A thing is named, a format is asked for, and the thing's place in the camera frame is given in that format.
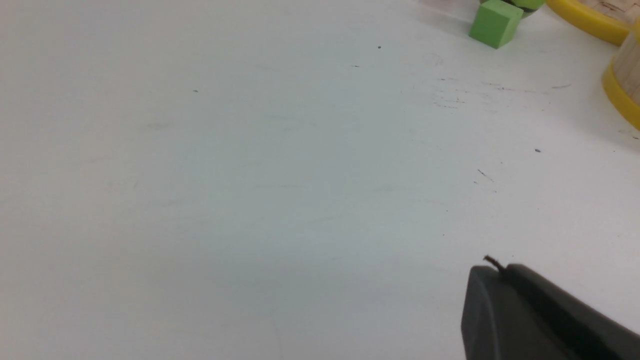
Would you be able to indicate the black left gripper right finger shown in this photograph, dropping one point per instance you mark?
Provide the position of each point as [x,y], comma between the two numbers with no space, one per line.
[586,332]

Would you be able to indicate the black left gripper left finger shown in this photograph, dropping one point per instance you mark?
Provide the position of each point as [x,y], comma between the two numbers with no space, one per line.
[498,323]

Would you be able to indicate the green foam cube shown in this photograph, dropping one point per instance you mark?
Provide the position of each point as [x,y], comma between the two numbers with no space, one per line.
[496,23]

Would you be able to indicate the bamboo steamer tray yellow rim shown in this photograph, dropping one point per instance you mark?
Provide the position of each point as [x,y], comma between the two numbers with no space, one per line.
[621,79]

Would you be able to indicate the woven bamboo steamer lid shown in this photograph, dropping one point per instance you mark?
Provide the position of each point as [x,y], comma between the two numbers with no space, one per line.
[608,20]

